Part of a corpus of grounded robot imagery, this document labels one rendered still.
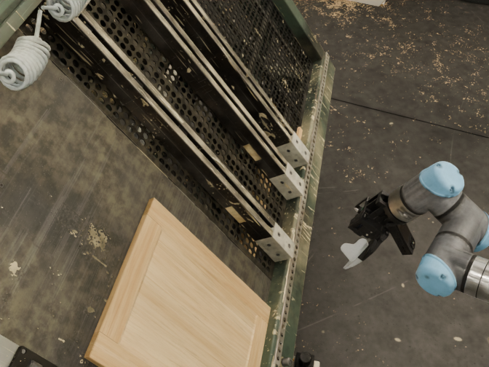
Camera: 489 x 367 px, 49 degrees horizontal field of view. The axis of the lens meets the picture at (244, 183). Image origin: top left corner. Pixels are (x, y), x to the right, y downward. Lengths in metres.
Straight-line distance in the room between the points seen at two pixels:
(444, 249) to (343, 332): 1.70
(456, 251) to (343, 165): 2.35
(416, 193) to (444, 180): 0.07
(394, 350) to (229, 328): 1.33
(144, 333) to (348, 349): 1.55
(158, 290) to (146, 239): 0.13
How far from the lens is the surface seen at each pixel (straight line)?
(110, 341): 1.24
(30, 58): 1.04
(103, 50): 1.38
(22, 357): 1.08
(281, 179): 1.92
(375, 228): 1.24
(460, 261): 1.07
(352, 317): 2.78
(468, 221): 1.14
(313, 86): 2.48
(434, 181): 1.11
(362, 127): 3.67
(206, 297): 1.49
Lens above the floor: 2.42
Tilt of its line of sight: 48 degrees down
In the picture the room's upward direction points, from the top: straight up
